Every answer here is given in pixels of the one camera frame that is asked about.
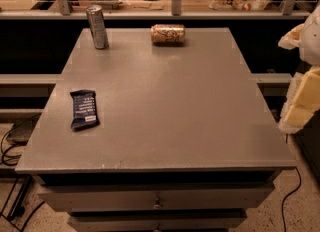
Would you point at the grey drawer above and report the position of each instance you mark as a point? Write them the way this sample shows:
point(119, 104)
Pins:
point(157, 221)
point(154, 197)

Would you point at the lower grey drawer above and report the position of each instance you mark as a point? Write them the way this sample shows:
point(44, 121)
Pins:
point(157, 221)

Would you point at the upper grey drawer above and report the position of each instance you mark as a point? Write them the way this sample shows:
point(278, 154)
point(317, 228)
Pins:
point(154, 197)

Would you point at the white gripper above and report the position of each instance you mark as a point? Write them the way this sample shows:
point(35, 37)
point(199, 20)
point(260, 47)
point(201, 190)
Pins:
point(312, 42)

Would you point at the metal railing frame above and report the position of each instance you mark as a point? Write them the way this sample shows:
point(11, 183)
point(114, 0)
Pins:
point(139, 9)

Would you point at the grey box on floor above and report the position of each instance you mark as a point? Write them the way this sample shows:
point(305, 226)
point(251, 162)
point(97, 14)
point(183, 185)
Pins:
point(21, 132)

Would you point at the dark blue snack wrapper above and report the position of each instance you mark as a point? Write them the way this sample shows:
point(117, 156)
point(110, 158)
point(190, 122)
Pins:
point(84, 109)

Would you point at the grey drawer cabinet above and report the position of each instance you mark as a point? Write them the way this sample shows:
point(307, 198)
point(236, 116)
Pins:
point(168, 115)

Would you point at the tall silver can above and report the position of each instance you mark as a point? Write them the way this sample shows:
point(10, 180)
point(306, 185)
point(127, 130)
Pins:
point(96, 22)

